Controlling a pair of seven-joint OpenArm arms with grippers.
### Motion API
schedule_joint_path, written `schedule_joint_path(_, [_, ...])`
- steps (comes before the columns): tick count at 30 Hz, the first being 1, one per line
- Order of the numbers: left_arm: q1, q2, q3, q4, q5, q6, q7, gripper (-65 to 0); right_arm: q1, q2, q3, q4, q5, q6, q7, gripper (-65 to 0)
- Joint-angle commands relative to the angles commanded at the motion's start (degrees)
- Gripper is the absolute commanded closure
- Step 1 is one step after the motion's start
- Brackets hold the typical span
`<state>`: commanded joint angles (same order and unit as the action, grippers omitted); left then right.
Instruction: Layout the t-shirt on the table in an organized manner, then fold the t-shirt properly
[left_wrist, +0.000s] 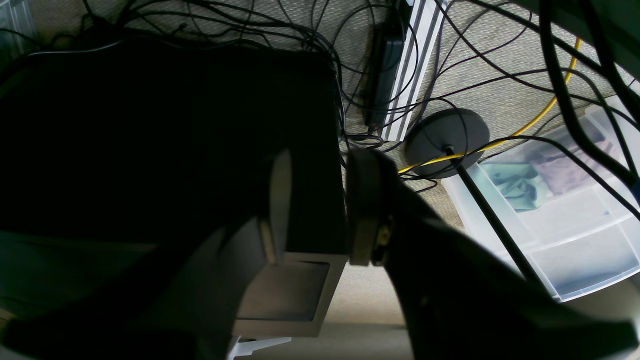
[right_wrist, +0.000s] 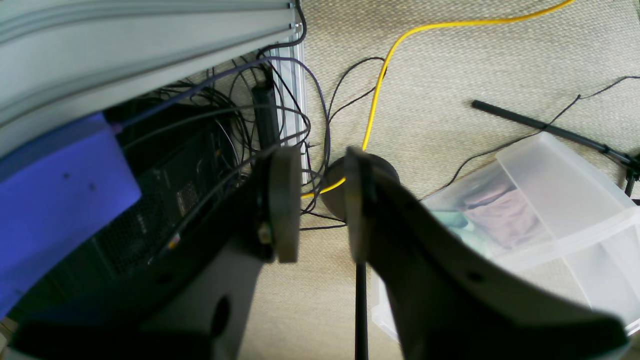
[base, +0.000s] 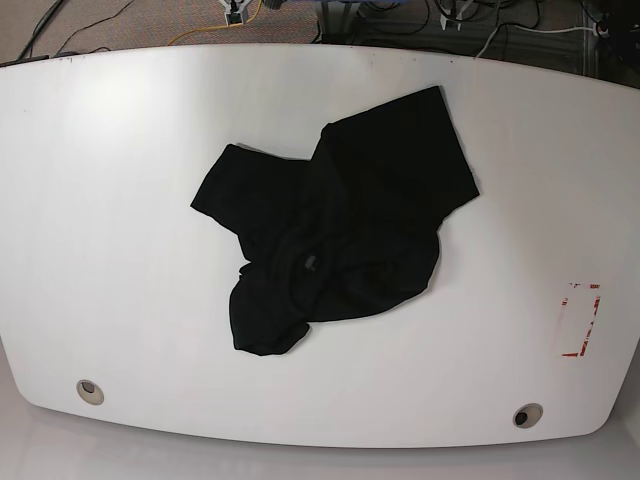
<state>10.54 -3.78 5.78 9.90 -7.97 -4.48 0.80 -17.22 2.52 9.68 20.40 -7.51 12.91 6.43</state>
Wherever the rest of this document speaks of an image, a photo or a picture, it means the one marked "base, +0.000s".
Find right table cable grommet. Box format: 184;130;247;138
513;403;544;429

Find table cable grommet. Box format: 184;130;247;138
76;380;104;406
513;403;544;429

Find white cable on floor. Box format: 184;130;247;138
474;24;596;59

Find black cable on floor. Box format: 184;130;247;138
52;0;136;56

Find yellow cable on floor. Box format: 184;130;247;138
167;0;265;47

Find left table cable grommet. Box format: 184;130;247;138
76;380;104;406

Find red tape rectangle marking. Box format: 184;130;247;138
555;283;602;358

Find black t-shirt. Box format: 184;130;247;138
192;86;479;356

